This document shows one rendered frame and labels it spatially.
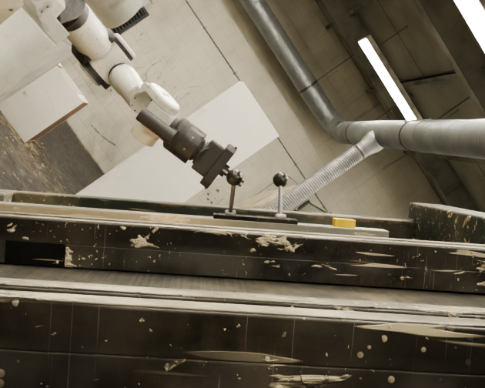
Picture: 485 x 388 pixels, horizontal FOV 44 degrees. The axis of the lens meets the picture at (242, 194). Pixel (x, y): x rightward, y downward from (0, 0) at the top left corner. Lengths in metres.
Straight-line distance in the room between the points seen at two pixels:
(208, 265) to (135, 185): 4.27
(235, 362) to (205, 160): 1.02
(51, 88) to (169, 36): 3.57
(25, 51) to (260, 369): 0.56
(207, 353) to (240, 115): 4.75
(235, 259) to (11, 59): 0.42
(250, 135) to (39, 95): 2.36
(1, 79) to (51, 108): 5.57
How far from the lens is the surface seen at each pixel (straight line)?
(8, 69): 0.85
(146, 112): 1.39
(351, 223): 1.44
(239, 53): 9.63
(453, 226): 1.50
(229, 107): 5.14
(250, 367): 0.43
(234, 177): 1.34
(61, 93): 6.40
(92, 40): 1.53
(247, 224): 1.39
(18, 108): 6.49
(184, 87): 9.53
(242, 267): 0.90
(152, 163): 5.13
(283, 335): 0.43
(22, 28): 0.85
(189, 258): 0.89
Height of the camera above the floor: 1.37
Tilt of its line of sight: 1 degrees up
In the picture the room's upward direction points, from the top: 55 degrees clockwise
